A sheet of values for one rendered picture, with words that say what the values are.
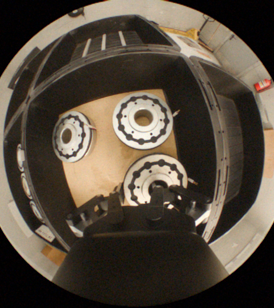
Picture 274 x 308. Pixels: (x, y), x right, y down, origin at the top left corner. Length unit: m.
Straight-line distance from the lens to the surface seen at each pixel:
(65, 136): 0.21
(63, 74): 0.17
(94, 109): 0.21
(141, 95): 0.17
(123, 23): 0.54
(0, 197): 3.23
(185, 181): 0.16
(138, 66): 0.16
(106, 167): 0.19
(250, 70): 3.03
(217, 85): 0.29
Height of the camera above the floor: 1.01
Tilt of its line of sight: 87 degrees down
